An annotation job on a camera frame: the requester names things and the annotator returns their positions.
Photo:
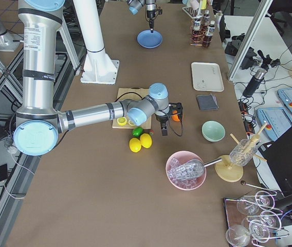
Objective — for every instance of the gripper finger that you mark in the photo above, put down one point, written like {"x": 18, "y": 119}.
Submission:
{"x": 164, "y": 131}

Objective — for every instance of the orange fruit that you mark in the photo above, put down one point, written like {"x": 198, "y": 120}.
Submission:
{"x": 176, "y": 118}

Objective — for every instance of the blue plate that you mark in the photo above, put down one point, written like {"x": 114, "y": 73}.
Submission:
{"x": 148, "y": 39}

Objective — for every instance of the upper whole lemon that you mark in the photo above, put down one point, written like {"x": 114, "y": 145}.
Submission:
{"x": 146, "y": 140}

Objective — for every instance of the whole lemon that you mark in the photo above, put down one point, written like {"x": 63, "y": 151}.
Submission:
{"x": 134, "y": 145}
{"x": 146, "y": 140}

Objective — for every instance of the green lime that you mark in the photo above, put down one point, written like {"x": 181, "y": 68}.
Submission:
{"x": 136, "y": 132}

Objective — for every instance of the pink bowl of ice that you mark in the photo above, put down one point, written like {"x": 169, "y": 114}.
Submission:
{"x": 174, "y": 169}

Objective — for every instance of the lower lemon slice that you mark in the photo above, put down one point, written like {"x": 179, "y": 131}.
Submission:
{"x": 131, "y": 123}

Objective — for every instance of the lemon slice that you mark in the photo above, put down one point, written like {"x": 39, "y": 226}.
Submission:
{"x": 131, "y": 123}
{"x": 122, "y": 121}

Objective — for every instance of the lower whole lemon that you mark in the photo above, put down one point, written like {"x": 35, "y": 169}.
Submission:
{"x": 134, "y": 145}

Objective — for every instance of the wooden cutting board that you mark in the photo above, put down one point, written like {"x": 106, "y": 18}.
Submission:
{"x": 134, "y": 94}

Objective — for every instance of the upper lemon slice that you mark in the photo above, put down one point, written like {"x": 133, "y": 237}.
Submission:
{"x": 122, "y": 121}

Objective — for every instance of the grey folded cloth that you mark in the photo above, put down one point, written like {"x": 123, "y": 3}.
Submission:
{"x": 207, "y": 102}

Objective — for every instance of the metal ice scoop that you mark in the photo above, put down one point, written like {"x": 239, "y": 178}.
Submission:
{"x": 195, "y": 168}

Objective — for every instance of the mint green bowl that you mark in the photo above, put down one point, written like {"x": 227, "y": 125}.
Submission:
{"x": 213, "y": 131}

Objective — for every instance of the top bottle in rack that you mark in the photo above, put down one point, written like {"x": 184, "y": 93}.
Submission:
{"x": 196, "y": 32}

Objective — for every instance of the lower right bottle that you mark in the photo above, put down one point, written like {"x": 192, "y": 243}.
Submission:
{"x": 205, "y": 20}

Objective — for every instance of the white rabbit tray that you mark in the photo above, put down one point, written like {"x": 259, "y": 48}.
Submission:
{"x": 207, "y": 77}

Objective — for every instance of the lower left bottle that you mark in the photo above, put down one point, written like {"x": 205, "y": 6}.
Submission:
{"x": 208, "y": 34}

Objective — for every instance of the wooden glass drying stand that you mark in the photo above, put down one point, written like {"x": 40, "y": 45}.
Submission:
{"x": 230, "y": 172}

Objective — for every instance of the clear glass on stand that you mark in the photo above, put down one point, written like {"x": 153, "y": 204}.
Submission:
{"x": 243, "y": 152}

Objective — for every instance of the black thermos bottle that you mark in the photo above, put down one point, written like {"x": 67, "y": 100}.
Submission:
{"x": 254, "y": 83}

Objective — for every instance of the wine glass upper left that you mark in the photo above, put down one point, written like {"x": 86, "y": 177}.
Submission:
{"x": 247, "y": 205}

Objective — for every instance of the wine glass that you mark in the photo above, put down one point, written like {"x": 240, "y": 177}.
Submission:
{"x": 258, "y": 231}
{"x": 238, "y": 235}
{"x": 271, "y": 220}
{"x": 264, "y": 200}
{"x": 247, "y": 205}

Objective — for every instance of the lower teach pendant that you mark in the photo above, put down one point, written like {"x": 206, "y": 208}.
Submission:
{"x": 278, "y": 121}

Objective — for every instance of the wine glass upper right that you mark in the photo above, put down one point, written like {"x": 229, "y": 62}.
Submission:
{"x": 264, "y": 200}

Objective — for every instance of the dark tray of glasses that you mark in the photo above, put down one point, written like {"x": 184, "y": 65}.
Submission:
{"x": 234, "y": 217}

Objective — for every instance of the black monitor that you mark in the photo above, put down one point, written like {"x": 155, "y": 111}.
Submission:
{"x": 279, "y": 159}

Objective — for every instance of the wine glass bottom left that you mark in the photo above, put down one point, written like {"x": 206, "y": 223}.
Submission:
{"x": 238, "y": 235}

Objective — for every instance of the wine glass centre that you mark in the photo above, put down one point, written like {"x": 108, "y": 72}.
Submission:
{"x": 258, "y": 231}

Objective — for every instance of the wine glass middle right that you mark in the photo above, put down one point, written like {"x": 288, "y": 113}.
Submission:
{"x": 271, "y": 220}

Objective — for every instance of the copper wire bottle rack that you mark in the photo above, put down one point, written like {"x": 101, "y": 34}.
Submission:
{"x": 201, "y": 41}

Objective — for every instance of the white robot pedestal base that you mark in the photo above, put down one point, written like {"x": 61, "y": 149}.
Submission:
{"x": 98, "y": 67}

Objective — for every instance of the aluminium frame rail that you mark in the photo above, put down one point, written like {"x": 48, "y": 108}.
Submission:
{"x": 252, "y": 30}

